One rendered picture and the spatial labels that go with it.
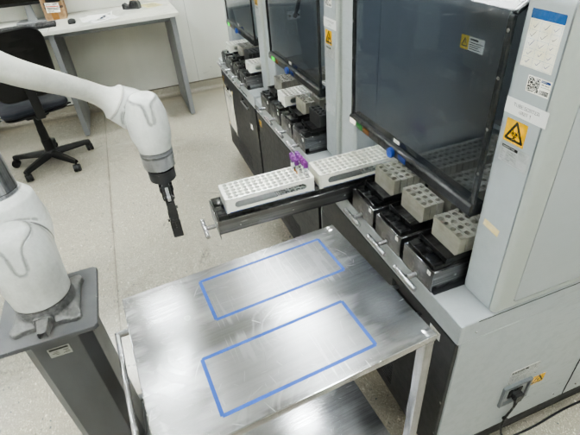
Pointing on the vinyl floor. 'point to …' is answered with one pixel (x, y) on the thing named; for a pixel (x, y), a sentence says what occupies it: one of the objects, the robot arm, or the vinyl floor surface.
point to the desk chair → (33, 99)
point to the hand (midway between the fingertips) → (175, 223)
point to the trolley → (272, 343)
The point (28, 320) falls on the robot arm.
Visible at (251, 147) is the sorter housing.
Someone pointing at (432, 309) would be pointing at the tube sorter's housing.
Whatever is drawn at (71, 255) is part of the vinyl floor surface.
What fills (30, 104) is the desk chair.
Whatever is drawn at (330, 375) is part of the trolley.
